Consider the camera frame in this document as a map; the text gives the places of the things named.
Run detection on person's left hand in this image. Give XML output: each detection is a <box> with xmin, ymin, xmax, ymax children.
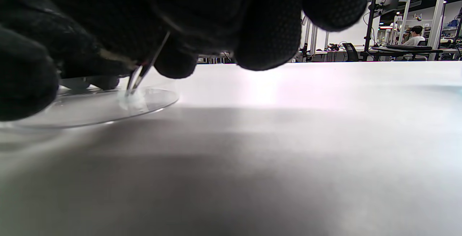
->
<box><xmin>61</xmin><ymin>75</ymin><xmax>120</xmax><ymax>91</ymax></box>

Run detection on person's right hand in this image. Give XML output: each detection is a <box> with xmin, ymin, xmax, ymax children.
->
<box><xmin>0</xmin><ymin>0</ymin><xmax>374</xmax><ymax>121</ymax></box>

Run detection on clear glass culture dish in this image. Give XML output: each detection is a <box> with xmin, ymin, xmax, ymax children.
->
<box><xmin>0</xmin><ymin>84</ymin><xmax>180</xmax><ymax>129</ymax></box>

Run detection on small white cotton tuft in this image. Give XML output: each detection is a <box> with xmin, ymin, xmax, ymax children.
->
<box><xmin>118</xmin><ymin>92</ymin><xmax>145</xmax><ymax>111</ymax></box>

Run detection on silver metal tweezers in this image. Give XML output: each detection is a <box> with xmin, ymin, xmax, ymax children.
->
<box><xmin>126</xmin><ymin>31</ymin><xmax>171</xmax><ymax>95</ymax></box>

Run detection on black office chair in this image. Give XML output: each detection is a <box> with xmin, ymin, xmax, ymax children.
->
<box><xmin>341</xmin><ymin>42</ymin><xmax>360</xmax><ymax>62</ymax></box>

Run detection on black tripod pole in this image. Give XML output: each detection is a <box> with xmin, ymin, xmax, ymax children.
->
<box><xmin>360</xmin><ymin>0</ymin><xmax>380</xmax><ymax>62</ymax></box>

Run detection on black keyboard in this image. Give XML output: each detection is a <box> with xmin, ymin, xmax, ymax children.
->
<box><xmin>385</xmin><ymin>44</ymin><xmax>433</xmax><ymax>51</ymax></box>

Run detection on black metal desk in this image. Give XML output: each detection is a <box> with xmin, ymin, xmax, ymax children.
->
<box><xmin>372</xmin><ymin>45</ymin><xmax>444</xmax><ymax>62</ymax></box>

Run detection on white gantry frame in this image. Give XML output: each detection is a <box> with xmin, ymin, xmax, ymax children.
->
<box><xmin>429</xmin><ymin>0</ymin><xmax>449</xmax><ymax>61</ymax></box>

